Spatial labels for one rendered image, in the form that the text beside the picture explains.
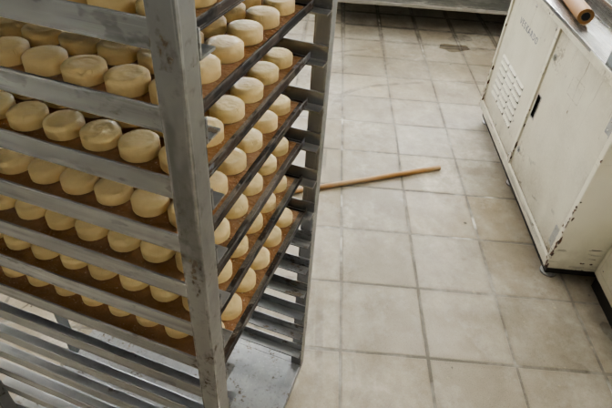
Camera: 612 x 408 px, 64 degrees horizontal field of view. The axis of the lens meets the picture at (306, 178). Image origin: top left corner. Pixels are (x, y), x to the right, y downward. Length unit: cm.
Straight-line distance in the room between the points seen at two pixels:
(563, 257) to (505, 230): 34
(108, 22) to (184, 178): 16
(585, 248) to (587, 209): 20
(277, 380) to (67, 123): 106
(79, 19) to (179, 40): 13
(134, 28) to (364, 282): 162
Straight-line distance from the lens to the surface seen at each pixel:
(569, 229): 204
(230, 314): 88
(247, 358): 159
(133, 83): 58
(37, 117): 73
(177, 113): 46
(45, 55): 66
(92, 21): 52
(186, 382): 92
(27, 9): 57
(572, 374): 201
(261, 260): 96
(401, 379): 177
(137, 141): 64
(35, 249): 93
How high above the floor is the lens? 150
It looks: 38 degrees down
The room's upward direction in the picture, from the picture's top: 4 degrees clockwise
